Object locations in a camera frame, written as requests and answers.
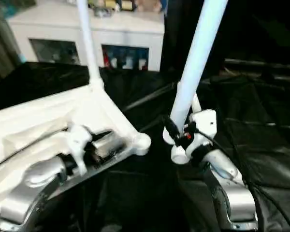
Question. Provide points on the white plastic table leg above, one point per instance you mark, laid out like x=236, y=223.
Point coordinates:
x=180, y=154
x=195, y=63
x=88, y=43

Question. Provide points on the white plastic table top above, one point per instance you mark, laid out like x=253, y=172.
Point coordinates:
x=38, y=116

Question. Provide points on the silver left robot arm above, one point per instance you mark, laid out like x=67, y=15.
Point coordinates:
x=29, y=193

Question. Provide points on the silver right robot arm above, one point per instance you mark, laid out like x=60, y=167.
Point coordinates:
x=227, y=188

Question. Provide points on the small white cup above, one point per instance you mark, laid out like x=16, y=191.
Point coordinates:
x=114, y=63
x=142, y=63

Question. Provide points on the black plastic mat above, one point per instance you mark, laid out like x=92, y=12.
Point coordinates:
x=266, y=111

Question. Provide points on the brown plush toy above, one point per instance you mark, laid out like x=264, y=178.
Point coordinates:
x=150, y=4

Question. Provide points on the white sideboard cabinet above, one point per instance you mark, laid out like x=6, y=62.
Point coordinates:
x=63, y=24

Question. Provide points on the grey toy figure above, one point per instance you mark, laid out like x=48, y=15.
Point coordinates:
x=102, y=9

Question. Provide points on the beige curtain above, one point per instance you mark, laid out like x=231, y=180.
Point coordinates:
x=2, y=48

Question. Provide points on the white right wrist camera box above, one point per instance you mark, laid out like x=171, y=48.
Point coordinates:
x=203, y=128

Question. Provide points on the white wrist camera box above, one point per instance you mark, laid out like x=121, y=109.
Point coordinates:
x=203, y=128
x=77, y=142

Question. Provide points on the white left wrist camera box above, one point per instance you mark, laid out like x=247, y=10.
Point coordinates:
x=77, y=142

